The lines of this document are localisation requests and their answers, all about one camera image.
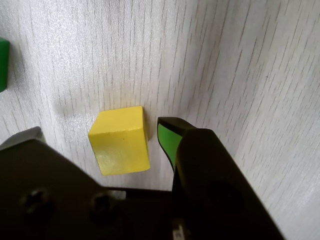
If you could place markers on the yellow wooden cube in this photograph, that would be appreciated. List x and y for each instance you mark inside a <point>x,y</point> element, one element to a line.
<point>120,142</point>

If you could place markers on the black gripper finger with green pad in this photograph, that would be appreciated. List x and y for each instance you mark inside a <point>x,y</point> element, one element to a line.
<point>212,175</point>
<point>50,187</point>

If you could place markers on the green wooden cube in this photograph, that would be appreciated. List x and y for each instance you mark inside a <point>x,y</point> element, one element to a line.
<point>3,65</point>

